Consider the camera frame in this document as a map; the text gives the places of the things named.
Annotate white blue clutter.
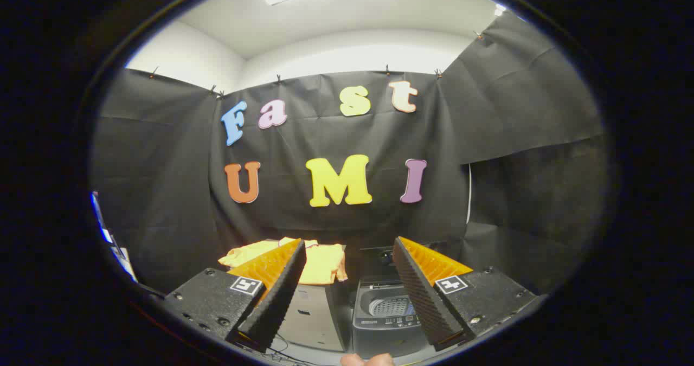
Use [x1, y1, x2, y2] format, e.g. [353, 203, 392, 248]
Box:
[91, 191, 139, 284]

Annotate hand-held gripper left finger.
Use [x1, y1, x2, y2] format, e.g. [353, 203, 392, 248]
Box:
[163, 239, 307, 354]

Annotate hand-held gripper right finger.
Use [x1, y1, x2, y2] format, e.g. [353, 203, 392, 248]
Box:
[393, 236, 546, 352]

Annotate grey washing machine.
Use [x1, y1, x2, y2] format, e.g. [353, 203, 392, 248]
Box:
[351, 244, 461, 360]

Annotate black backdrop cloth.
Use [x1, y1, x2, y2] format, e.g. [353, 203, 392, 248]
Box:
[89, 11, 608, 296]

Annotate row of black clips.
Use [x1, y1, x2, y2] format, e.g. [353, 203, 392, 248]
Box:
[149, 30, 484, 99]

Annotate orange polo shirt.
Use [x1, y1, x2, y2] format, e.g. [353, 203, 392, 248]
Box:
[218, 237, 349, 286]

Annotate dark washing machine lid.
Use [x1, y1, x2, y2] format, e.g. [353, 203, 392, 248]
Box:
[359, 243, 451, 281]

